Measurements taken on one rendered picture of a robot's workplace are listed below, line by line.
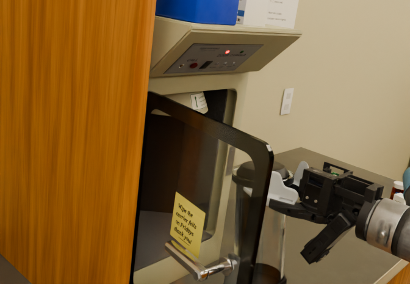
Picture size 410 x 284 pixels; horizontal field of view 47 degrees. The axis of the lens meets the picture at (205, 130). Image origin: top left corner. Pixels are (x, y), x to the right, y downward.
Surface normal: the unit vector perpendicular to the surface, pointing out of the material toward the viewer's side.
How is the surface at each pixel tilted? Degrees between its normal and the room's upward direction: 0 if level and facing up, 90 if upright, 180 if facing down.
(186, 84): 90
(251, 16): 90
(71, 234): 90
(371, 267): 0
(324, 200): 90
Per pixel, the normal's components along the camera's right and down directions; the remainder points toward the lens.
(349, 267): 0.13, -0.95
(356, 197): -0.67, 0.12
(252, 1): 0.51, 0.30
